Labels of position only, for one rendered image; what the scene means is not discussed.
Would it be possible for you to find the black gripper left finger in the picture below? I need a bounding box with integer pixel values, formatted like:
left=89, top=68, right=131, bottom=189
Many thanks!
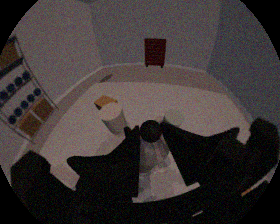
left=65, top=125, right=140, bottom=197

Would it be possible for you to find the glass french press with black knob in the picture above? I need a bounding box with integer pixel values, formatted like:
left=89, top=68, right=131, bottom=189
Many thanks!
left=124, top=120, right=169, bottom=177

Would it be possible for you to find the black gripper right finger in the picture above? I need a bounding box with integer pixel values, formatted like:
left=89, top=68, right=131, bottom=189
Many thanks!
left=161, top=121, right=240, bottom=186

